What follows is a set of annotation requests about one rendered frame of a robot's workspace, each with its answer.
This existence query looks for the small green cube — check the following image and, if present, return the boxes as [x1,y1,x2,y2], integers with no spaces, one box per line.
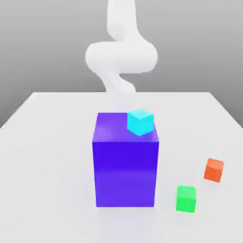
[176,185,196,213]

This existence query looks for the large purple box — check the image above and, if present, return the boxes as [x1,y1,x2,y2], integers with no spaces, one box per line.
[92,112,159,208]

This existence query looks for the small orange cube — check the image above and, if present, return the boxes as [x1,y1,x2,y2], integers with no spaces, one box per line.
[204,158,225,183]

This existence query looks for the small cyan cube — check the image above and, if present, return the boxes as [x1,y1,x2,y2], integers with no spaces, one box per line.
[126,108,155,137]

